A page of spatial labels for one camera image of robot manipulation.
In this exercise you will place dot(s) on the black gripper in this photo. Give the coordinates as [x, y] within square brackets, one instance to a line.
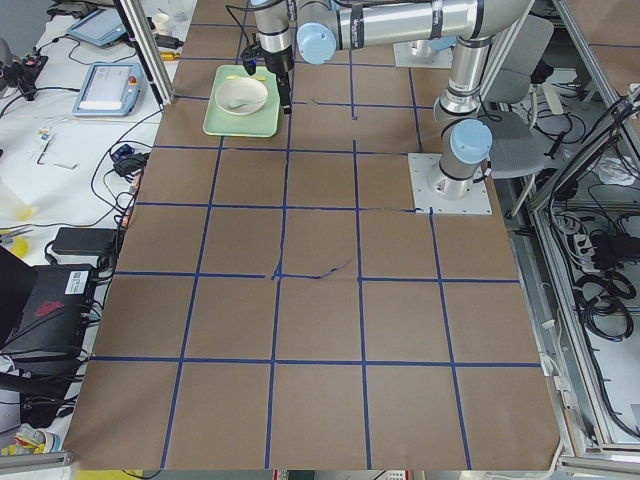
[277, 62]

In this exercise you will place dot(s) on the white round plate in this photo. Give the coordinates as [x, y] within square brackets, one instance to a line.
[241, 88]

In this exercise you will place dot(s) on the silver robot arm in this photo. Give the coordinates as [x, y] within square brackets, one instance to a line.
[318, 29]

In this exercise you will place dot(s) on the light green tray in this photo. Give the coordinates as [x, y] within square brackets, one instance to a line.
[261, 124]

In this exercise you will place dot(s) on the pale green plastic spoon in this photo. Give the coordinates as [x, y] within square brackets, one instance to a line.
[238, 103]

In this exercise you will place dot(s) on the white paper cup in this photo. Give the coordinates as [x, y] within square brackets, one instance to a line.
[162, 23]

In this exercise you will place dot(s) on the blue teach pendant near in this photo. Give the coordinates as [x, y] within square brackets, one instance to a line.
[109, 89]

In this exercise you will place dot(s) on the blue teach pendant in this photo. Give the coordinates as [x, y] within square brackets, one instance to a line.
[109, 89]
[101, 28]

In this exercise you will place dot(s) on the blue teach pendant far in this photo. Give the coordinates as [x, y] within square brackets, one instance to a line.
[101, 28]

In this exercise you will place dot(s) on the grey chair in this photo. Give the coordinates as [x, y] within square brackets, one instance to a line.
[515, 152]

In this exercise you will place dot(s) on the black power brick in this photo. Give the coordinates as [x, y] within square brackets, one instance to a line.
[75, 241]

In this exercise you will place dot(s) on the black laptop computer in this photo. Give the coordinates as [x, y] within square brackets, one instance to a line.
[45, 309]

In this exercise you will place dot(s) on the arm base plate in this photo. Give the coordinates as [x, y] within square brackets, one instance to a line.
[435, 193]
[429, 54]

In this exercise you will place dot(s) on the aluminium frame post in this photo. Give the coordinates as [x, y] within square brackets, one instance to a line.
[140, 34]

